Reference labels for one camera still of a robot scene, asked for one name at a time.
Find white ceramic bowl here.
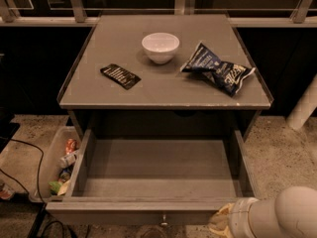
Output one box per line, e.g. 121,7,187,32
142,33,180,64

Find green snack packet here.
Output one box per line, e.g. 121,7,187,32
49,181,61,195

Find orange soda can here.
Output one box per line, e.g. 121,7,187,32
65,139,77,154

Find black snack packet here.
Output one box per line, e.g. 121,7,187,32
100,63,141,90

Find metal window railing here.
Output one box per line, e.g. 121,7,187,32
0,0,317,28

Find grey drawer cabinet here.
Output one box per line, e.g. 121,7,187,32
58,14,272,134

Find grey top drawer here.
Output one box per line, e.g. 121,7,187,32
47,130,259,225

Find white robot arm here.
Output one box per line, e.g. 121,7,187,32
208,186,317,238

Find yellow snack bag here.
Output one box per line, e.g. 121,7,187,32
57,180,70,195

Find white plastic bottle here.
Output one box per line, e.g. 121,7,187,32
59,151,78,169

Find blue chip bag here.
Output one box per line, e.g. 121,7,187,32
180,43,256,96

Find black floor cable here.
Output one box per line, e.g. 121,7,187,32
0,138,46,204

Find white cylindrical post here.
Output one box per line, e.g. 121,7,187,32
286,75,317,130

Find clear plastic bin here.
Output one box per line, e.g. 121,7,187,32
29,126,81,202

